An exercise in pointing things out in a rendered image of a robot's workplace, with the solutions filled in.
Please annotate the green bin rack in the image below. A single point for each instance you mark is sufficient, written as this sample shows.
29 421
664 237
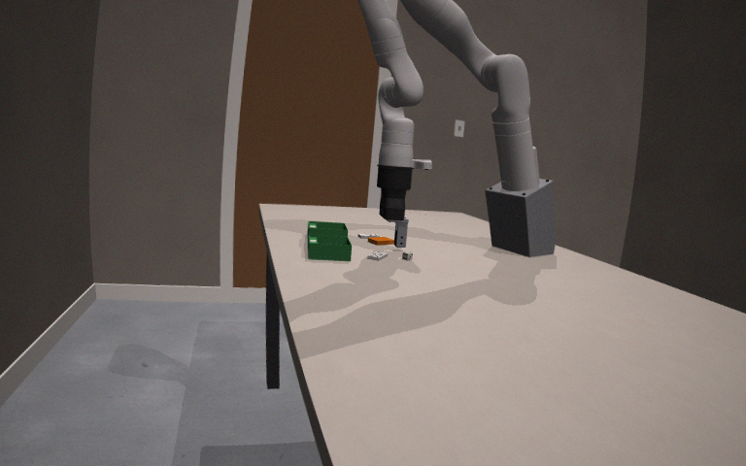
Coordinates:
328 241

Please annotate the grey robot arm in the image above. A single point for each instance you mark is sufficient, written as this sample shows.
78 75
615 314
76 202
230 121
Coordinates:
506 74

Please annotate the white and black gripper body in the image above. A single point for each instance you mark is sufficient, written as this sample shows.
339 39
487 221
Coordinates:
394 177

